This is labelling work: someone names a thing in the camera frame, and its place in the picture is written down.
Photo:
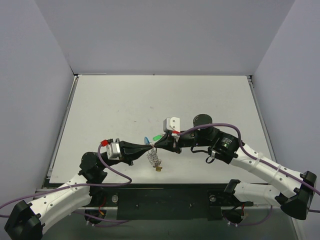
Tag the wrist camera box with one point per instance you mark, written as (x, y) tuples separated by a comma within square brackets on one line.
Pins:
[(113, 150), (172, 124)]

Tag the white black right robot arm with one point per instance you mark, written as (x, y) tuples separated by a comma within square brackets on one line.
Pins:
[(290, 190)]

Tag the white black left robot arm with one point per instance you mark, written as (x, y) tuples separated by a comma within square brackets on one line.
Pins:
[(30, 220)]

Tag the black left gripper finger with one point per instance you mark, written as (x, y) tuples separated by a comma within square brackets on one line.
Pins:
[(132, 154), (134, 146)]

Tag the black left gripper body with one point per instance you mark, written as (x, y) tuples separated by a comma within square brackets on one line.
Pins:
[(124, 152)]

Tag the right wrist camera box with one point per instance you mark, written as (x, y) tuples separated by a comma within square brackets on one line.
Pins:
[(172, 124)]

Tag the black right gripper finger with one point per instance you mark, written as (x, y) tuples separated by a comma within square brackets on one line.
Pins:
[(166, 141), (169, 148)]

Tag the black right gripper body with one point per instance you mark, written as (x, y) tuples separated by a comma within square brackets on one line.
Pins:
[(174, 142)]

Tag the metal key organizer blue handle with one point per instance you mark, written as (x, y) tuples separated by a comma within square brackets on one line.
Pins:
[(152, 154)]

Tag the green key tag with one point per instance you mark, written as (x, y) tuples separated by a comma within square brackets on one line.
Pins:
[(157, 137)]

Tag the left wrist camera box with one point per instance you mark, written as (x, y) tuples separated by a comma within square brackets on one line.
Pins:
[(113, 150)]

